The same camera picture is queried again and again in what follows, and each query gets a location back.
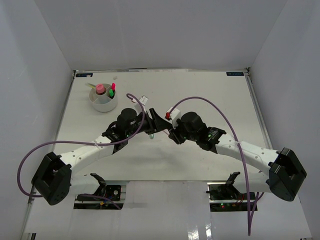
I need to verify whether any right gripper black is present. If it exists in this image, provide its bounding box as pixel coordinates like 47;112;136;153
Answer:
167;117;198;145

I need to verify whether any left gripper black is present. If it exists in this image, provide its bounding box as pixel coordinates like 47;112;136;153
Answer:
126;108;171;138

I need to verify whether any black highlighter green cap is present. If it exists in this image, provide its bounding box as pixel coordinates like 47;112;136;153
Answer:
109;89;115;98

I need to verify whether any black highlighter pink cap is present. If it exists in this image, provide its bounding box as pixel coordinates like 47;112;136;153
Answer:
111;82;116;91

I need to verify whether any pink capped crayon tube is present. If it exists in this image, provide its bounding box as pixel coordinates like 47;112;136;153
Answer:
95;83;106;95

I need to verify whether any yellow pen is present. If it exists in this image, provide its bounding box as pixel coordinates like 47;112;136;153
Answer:
85;82;96;89

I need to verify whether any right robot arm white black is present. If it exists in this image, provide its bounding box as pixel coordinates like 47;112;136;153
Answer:
165;109;307;202

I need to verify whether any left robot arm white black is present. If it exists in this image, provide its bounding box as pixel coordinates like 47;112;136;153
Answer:
31;108;172;206

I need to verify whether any white round divided organizer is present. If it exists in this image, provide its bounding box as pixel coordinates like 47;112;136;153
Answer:
88;83;118;113

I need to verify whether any right blue table label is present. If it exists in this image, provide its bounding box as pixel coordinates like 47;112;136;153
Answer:
226;71;244;77

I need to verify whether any blue table label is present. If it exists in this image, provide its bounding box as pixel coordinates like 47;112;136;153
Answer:
226;71;244;77
75;72;93;78

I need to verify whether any left blue table label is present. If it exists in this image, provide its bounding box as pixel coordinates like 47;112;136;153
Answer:
75;72;93;78

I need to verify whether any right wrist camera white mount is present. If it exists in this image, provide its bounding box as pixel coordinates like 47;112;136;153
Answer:
165;107;182;129

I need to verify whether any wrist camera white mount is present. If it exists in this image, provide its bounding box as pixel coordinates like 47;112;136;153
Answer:
165;107;182;129
134;95;148;113

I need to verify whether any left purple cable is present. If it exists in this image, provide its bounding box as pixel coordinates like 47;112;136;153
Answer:
16;93;147;198

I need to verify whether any purple cable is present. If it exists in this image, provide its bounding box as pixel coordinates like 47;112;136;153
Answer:
171;96;265;236
16;93;147;198

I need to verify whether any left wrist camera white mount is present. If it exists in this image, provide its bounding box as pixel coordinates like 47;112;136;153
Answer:
134;95;148;113

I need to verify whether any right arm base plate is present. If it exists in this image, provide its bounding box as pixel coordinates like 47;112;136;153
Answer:
206;182;248;213

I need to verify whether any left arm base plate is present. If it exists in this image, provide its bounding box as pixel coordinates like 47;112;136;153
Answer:
73;184;126;210

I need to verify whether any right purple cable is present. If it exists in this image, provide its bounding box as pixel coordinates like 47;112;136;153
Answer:
171;96;265;236

